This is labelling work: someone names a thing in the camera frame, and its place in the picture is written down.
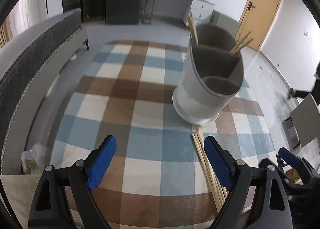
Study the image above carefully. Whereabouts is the white grey utensil holder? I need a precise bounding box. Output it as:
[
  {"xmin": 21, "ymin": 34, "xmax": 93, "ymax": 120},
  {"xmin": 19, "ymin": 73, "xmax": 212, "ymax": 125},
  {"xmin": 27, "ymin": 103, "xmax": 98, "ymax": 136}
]
[{"xmin": 172, "ymin": 24, "xmax": 245, "ymax": 127}]

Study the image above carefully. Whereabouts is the bundle of wooden chopsticks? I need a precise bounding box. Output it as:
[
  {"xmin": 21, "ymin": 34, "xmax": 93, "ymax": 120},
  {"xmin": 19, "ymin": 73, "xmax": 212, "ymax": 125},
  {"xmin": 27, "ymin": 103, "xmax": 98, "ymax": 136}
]
[{"xmin": 191, "ymin": 125, "xmax": 229, "ymax": 211}]

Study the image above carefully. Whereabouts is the checked tablecloth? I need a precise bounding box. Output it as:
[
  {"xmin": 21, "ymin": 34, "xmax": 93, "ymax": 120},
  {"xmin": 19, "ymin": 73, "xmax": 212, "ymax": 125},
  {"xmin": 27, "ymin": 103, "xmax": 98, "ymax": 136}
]
[{"xmin": 51, "ymin": 40, "xmax": 275, "ymax": 229}]

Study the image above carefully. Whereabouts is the grey nightstand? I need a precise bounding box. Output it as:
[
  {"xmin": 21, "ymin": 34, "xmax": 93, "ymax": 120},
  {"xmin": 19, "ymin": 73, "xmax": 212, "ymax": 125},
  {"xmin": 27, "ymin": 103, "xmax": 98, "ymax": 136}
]
[{"xmin": 211, "ymin": 11, "xmax": 240, "ymax": 30}]

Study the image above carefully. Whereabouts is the grey cabinet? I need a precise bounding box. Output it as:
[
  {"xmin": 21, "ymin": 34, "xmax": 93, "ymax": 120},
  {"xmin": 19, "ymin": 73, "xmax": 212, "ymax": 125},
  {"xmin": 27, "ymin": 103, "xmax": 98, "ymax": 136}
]
[{"xmin": 284, "ymin": 93, "xmax": 320, "ymax": 149}]

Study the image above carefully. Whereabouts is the grey bed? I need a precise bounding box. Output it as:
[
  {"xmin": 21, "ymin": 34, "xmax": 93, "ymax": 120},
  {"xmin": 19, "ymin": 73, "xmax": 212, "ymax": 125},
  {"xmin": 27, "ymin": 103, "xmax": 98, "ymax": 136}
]
[{"xmin": 0, "ymin": 8, "xmax": 89, "ymax": 177}]

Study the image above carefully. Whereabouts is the beige curtain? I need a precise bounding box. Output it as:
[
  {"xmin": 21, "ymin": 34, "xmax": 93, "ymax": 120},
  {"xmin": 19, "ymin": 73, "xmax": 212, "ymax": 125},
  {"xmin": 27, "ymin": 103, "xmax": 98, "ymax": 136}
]
[{"xmin": 0, "ymin": 17, "xmax": 13, "ymax": 48}]

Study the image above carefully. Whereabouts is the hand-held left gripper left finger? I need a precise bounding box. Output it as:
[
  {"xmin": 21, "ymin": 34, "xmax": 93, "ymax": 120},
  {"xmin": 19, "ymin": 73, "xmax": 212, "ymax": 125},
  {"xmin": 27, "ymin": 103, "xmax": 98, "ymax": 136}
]
[{"xmin": 27, "ymin": 135, "xmax": 117, "ymax": 229}]

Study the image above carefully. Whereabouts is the black blurred object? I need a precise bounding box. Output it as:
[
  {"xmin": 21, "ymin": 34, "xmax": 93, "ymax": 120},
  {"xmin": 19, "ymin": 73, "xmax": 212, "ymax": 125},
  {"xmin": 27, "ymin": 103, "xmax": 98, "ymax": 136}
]
[{"xmin": 287, "ymin": 63, "xmax": 320, "ymax": 100}]

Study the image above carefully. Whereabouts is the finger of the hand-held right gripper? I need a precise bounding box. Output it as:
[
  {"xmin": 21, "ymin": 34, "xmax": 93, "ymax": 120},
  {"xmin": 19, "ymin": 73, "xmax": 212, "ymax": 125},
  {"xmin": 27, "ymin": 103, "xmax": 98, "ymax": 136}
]
[
  {"xmin": 278, "ymin": 147, "xmax": 320, "ymax": 177},
  {"xmin": 276, "ymin": 154, "xmax": 314, "ymax": 191}
]

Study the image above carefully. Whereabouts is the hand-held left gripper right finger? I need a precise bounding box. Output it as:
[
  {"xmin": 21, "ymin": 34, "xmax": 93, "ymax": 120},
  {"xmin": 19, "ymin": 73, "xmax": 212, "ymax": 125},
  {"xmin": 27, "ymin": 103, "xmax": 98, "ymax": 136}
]
[{"xmin": 204, "ymin": 136, "xmax": 293, "ymax": 229}]

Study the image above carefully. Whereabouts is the wooden door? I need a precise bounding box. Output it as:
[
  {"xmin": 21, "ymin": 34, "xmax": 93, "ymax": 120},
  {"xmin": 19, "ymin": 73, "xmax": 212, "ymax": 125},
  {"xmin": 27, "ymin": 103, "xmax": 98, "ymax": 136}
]
[{"xmin": 234, "ymin": 0, "xmax": 284, "ymax": 51}]

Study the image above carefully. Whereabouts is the yellowish plastic bag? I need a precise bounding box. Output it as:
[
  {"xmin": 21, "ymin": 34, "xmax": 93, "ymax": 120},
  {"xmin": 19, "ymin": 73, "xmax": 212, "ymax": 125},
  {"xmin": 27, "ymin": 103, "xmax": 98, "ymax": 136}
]
[{"xmin": 21, "ymin": 144, "xmax": 50, "ymax": 175}]

